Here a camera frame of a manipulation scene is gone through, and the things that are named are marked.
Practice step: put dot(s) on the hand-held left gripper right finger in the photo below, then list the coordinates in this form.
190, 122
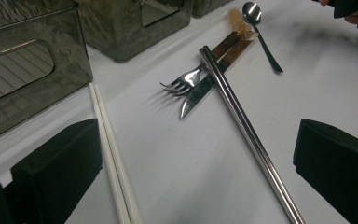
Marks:
338, 168

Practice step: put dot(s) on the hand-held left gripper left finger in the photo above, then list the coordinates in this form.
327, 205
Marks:
59, 168

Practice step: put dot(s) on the white chopstick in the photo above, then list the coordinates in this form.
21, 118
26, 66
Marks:
108, 155
117, 155

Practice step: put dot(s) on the metal chopstick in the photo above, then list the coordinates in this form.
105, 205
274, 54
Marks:
245, 130
251, 130

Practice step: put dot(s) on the metal spoon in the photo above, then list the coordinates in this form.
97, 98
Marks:
251, 12

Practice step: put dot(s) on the smoky clear plastic bin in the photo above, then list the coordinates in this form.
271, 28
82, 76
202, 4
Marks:
208, 7
118, 34
68, 56

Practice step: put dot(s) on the wooden spatula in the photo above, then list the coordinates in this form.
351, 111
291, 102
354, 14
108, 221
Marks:
237, 20

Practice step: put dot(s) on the white table cover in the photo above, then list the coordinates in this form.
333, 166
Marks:
199, 171

